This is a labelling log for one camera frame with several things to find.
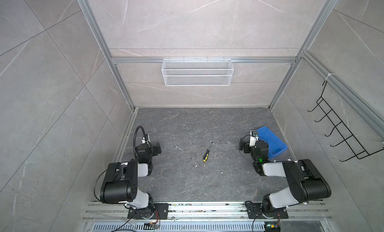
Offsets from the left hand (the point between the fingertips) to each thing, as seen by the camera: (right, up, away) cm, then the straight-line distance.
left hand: (148, 140), depth 94 cm
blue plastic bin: (+84, -4, +4) cm, 84 cm away
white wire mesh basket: (+32, +46, +7) cm, 56 cm away
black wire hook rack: (+96, +1, -35) cm, 102 cm away
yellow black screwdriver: (+37, -10, -3) cm, 38 cm away
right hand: (+64, +2, 0) cm, 64 cm away
